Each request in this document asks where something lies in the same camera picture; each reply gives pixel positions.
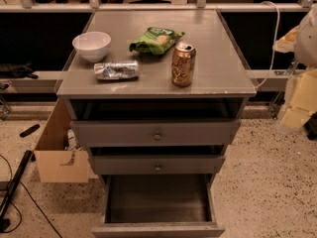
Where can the grey middle drawer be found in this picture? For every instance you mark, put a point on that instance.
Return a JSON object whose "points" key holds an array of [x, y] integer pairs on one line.
{"points": [[156, 160]]}

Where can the grey drawer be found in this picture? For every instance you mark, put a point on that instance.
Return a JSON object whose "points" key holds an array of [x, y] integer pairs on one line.
{"points": [[128, 133], [158, 206], [156, 160]]}

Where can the black object on ledge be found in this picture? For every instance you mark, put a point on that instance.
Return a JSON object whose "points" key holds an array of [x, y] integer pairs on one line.
{"points": [[10, 70]]}

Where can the grey bottom drawer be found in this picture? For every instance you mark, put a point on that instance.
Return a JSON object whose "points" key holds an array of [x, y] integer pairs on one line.
{"points": [[158, 206]]}

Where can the orange soda can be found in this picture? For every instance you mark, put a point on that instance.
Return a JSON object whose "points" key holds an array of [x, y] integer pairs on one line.
{"points": [[183, 64]]}

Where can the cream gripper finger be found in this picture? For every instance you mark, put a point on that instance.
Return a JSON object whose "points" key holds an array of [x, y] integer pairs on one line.
{"points": [[286, 43], [300, 100]]}

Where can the silver foil snack packet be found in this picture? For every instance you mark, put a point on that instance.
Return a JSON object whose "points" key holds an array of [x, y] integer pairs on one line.
{"points": [[120, 70]]}

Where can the black bar on floor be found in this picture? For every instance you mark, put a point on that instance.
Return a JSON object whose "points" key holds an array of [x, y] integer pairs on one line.
{"points": [[9, 189]]}

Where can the green chip bag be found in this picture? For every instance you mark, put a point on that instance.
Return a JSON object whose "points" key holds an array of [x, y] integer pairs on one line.
{"points": [[155, 41]]}

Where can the cardboard box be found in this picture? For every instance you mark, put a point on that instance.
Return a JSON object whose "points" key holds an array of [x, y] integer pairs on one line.
{"points": [[56, 160]]}

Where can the white ceramic bowl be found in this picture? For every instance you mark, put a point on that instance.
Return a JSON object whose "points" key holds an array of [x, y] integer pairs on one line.
{"points": [[92, 46]]}

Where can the grey drawer cabinet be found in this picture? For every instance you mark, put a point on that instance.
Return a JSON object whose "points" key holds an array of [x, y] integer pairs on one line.
{"points": [[220, 86]]}

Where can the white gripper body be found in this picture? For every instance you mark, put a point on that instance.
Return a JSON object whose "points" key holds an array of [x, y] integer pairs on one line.
{"points": [[307, 44]]}

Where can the grey top drawer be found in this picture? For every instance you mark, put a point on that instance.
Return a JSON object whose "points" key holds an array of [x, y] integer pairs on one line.
{"points": [[128, 133]]}

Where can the small black floor object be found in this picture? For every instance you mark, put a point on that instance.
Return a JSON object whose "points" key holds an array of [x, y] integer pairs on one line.
{"points": [[29, 131]]}

